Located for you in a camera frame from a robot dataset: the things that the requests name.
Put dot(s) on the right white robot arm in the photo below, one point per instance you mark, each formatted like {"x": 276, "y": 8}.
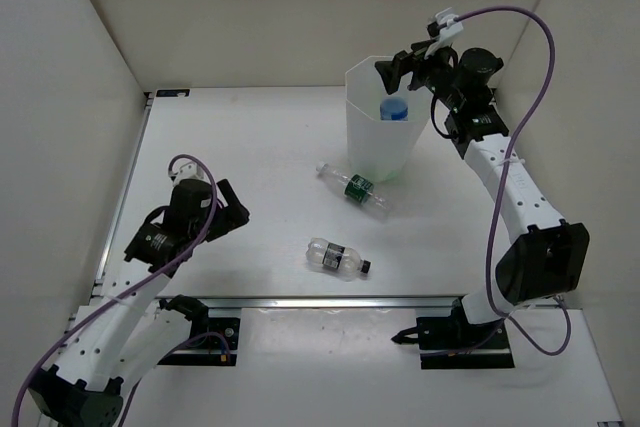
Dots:
{"x": 546, "y": 253}

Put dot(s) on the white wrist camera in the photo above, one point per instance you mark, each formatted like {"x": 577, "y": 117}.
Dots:
{"x": 443, "y": 30}
{"x": 188, "y": 171}

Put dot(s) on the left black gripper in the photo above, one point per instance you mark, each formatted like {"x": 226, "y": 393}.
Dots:
{"x": 231, "y": 216}

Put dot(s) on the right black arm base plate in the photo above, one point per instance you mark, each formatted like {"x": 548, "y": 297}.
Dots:
{"x": 447, "y": 341}

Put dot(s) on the white plastic bin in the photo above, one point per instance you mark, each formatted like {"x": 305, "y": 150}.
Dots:
{"x": 378, "y": 149}

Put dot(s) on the black cap plastic bottle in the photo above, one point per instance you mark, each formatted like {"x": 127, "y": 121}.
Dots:
{"x": 336, "y": 259}

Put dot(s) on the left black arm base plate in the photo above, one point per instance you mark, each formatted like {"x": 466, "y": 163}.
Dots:
{"x": 213, "y": 338}

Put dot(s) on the green label plastic bottle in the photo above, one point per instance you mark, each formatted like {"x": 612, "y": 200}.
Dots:
{"x": 356, "y": 189}

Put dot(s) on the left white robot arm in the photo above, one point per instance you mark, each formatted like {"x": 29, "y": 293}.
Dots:
{"x": 89, "y": 376}

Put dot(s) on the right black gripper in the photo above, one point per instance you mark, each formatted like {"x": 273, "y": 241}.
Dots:
{"x": 394, "y": 70}

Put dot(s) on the blue label plastic bottle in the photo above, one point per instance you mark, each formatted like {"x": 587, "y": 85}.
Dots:
{"x": 393, "y": 108}

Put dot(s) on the blue label sticker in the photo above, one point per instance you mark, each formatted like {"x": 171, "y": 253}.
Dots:
{"x": 172, "y": 93}

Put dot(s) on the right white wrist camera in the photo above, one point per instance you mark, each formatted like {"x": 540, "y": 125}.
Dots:
{"x": 443, "y": 30}

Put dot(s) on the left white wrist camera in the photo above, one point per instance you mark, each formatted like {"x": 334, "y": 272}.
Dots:
{"x": 188, "y": 171}

